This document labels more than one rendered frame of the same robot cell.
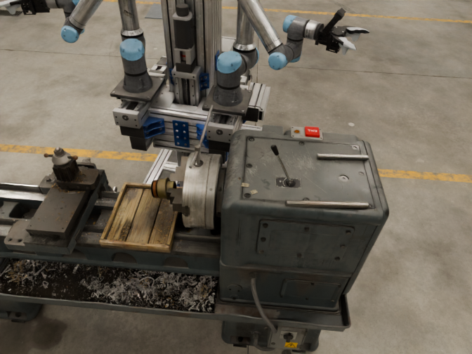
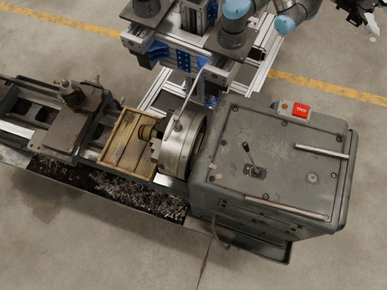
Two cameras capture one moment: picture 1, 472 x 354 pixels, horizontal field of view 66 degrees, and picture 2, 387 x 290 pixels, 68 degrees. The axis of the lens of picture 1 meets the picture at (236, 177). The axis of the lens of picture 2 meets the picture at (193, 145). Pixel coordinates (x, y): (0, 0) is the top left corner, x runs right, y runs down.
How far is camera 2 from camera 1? 58 cm
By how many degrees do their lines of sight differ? 25
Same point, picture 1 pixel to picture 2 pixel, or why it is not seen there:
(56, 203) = (65, 122)
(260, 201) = (222, 188)
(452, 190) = not seen: outside the picture
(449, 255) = not seen: outside the picture
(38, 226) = (49, 142)
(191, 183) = (167, 148)
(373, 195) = (335, 205)
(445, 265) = not seen: outside the picture
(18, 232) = (38, 140)
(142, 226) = (133, 153)
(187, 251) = (165, 184)
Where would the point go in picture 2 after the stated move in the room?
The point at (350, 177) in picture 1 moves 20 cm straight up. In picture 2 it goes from (319, 178) to (344, 159)
